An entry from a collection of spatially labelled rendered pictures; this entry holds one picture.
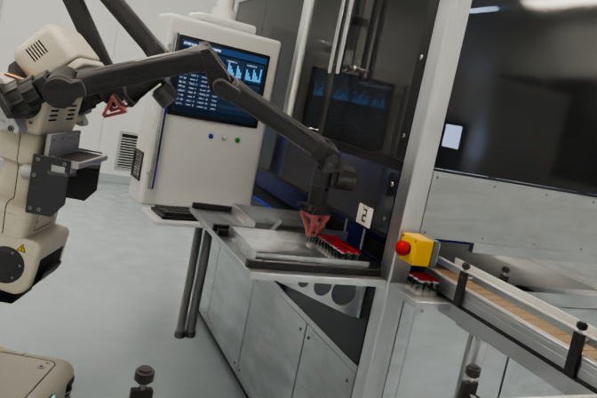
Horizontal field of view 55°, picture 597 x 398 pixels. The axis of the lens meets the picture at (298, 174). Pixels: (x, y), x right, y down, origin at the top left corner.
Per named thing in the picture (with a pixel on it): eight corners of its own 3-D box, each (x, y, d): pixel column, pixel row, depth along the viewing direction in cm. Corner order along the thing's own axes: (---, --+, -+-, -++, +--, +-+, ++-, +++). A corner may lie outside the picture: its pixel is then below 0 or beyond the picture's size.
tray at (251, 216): (314, 221, 222) (316, 212, 222) (346, 242, 199) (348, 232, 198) (230, 212, 208) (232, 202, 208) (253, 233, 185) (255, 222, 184)
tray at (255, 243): (328, 246, 187) (330, 235, 186) (367, 274, 163) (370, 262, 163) (226, 236, 173) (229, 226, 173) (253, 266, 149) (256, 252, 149)
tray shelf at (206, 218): (308, 223, 227) (309, 218, 227) (408, 288, 164) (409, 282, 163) (188, 210, 207) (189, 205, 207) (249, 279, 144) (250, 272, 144)
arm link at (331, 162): (321, 141, 169) (328, 155, 161) (357, 147, 172) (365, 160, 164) (310, 177, 174) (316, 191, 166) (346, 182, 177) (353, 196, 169)
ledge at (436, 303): (429, 292, 164) (431, 286, 164) (458, 310, 152) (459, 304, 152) (388, 290, 158) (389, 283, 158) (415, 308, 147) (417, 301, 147)
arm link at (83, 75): (219, 32, 149) (222, 43, 140) (230, 82, 156) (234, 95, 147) (44, 68, 145) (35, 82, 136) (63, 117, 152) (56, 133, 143)
